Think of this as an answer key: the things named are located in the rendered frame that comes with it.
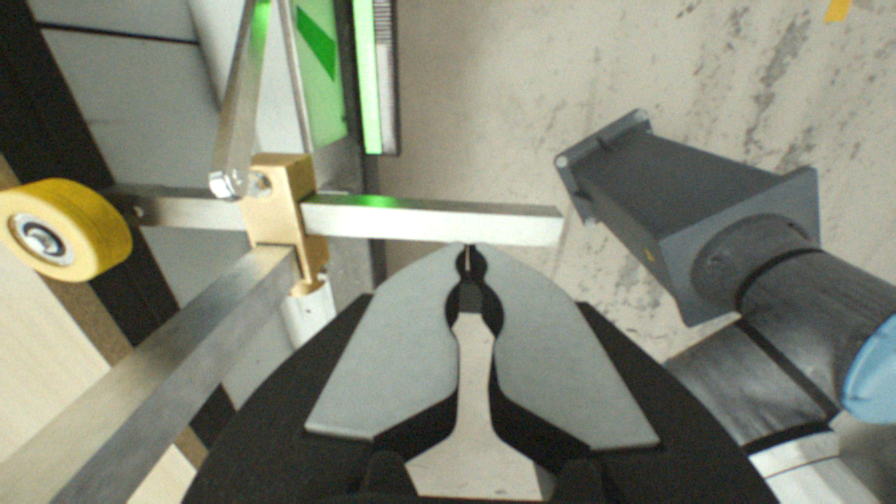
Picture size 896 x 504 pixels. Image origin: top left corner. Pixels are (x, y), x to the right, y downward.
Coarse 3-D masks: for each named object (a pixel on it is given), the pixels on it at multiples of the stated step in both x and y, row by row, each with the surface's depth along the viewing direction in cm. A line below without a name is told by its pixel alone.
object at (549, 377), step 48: (480, 288) 11; (528, 288) 9; (528, 336) 7; (576, 336) 7; (528, 384) 6; (576, 384) 6; (624, 384) 6; (528, 432) 6; (576, 432) 5; (624, 432) 5
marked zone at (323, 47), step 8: (304, 16) 25; (296, 24) 24; (304, 24) 25; (312, 24) 26; (304, 32) 25; (312, 32) 26; (320, 32) 28; (312, 40) 26; (320, 40) 28; (328, 40) 30; (312, 48) 27; (320, 48) 28; (328, 48) 30; (320, 56) 28; (328, 56) 30; (328, 64) 30; (328, 72) 30
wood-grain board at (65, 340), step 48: (0, 240) 23; (0, 288) 25; (48, 288) 25; (0, 336) 29; (48, 336) 29; (96, 336) 29; (0, 384) 34; (48, 384) 33; (0, 432) 40; (192, 432) 41; (144, 480) 45
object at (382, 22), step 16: (384, 0) 30; (384, 16) 30; (384, 32) 31; (384, 48) 32; (384, 64) 33; (384, 80) 34; (384, 96) 34; (384, 112) 35; (384, 128) 36; (384, 144) 37
